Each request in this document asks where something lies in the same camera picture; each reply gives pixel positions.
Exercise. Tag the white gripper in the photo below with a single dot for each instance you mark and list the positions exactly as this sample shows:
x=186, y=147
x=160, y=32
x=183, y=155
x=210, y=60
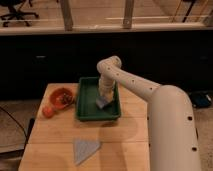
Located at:
x=107, y=93

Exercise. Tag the grey blue sponge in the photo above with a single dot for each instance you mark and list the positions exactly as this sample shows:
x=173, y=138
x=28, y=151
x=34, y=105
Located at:
x=101, y=102

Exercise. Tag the green plastic tray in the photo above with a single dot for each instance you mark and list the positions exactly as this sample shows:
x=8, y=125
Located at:
x=86, y=107

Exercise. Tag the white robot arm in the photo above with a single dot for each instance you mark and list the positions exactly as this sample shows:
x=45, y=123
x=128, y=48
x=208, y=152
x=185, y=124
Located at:
x=172, y=137

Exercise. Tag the orange bowl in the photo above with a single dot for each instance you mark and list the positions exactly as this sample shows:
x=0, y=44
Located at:
x=61, y=98

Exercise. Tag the small orange fruit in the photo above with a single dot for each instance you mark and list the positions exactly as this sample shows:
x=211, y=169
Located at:
x=47, y=112

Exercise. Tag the grey triangular cloth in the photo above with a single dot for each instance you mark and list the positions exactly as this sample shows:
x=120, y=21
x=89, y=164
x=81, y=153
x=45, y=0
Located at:
x=83, y=149

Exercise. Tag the dark object on floor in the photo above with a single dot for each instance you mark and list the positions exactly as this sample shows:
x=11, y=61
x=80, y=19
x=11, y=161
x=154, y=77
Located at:
x=200, y=100

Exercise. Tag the black office chair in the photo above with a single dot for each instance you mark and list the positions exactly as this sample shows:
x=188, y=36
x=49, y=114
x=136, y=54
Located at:
x=13, y=12

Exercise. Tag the grey post left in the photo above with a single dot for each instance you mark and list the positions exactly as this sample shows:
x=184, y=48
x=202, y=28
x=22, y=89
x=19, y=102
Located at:
x=66, y=13

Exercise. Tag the grey post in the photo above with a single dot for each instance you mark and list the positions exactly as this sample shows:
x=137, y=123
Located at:
x=66, y=13
x=128, y=13

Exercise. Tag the grey post right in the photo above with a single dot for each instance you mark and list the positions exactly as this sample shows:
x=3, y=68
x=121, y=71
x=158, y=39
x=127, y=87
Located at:
x=128, y=13

